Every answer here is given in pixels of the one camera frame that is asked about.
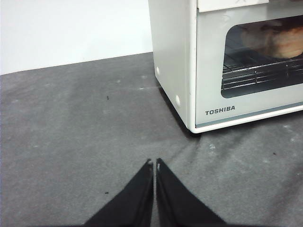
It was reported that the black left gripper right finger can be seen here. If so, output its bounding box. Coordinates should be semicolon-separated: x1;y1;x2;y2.
154;157;228;227

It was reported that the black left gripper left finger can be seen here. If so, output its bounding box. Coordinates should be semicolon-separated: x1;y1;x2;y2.
84;158;154;227

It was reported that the oven door with pink handle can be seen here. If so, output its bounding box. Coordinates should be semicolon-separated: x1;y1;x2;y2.
195;0;303;128

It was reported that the golden brown bread roll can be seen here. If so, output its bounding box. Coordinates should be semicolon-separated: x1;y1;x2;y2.
241;18;303;59

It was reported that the white Toshiba toaster oven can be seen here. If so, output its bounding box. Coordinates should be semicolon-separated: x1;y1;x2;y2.
148;0;303;135

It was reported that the dark grey table cloth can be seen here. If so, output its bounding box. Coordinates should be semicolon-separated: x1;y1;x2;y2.
0;52;303;227

